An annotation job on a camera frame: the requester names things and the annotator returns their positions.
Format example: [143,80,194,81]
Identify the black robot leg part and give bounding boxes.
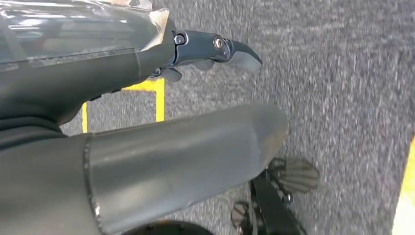
[123,220,215,235]

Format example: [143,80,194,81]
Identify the yellow floor tape outline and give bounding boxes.
[392,136,415,235]
[81,78,165,134]

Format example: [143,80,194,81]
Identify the ribbed grey left arm sleeve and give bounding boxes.
[0,117,69,150]

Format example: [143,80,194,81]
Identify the black robot foot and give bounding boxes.
[231,157,320,235]

